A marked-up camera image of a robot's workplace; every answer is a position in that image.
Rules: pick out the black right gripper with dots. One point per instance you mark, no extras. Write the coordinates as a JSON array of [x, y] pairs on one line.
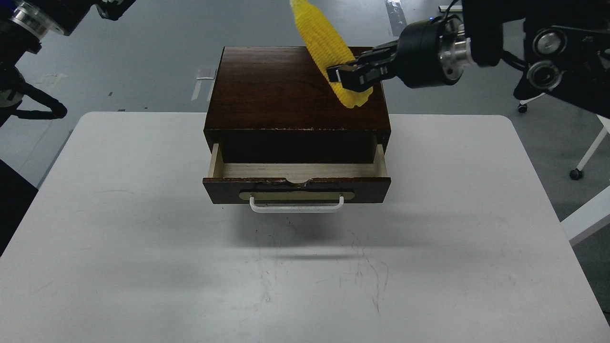
[[428, 53]]

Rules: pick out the yellow corn cob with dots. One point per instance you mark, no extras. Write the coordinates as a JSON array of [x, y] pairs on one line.
[[327, 49]]

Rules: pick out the wooden drawer with white handle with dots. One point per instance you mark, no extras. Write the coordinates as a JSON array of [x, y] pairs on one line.
[[297, 187]]

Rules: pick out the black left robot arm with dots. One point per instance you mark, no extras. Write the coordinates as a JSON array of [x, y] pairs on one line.
[[23, 24]]

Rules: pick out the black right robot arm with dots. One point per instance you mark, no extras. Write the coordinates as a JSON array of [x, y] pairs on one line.
[[561, 48]]

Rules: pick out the dark wooden drawer cabinet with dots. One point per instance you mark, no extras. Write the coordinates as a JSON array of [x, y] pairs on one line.
[[271, 104]]

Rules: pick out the white desk leg base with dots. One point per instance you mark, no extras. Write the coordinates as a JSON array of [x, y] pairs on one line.
[[454, 8]]

